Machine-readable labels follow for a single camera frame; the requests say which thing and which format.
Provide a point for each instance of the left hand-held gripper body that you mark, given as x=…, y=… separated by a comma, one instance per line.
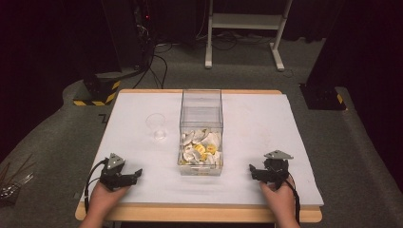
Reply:
x=112, y=172

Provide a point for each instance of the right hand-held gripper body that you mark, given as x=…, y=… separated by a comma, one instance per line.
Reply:
x=277, y=166

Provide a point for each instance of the person's right hand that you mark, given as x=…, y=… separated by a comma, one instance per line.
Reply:
x=278, y=199

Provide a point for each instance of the person's left hand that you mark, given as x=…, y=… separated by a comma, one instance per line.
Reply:
x=103, y=199

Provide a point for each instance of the white table mat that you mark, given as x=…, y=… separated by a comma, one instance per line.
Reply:
x=253, y=133

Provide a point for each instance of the clear plastic cup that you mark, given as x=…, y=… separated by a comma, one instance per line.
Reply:
x=156, y=124

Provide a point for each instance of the pile of white yellow packets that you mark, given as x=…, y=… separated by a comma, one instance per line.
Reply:
x=200, y=148

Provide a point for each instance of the wooden table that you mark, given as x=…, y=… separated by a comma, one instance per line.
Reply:
x=196, y=213

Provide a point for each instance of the black yellow striped stand base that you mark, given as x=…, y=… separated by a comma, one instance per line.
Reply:
x=101, y=90

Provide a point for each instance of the clear plastic box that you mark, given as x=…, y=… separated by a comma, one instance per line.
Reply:
x=201, y=107

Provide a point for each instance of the metal rods and parts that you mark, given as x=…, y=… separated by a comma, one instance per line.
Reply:
x=14, y=185

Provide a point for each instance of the white metal stand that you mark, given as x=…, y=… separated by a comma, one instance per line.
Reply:
x=244, y=21

